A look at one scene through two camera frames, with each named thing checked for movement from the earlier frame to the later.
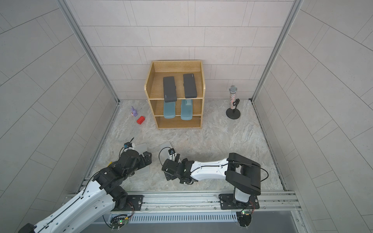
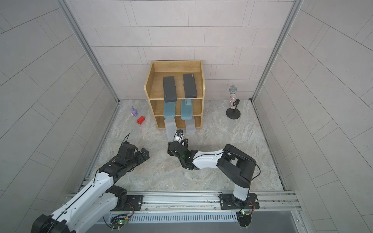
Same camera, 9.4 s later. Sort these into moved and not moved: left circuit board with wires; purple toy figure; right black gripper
Moved: right black gripper
Not moved: left circuit board with wires; purple toy figure
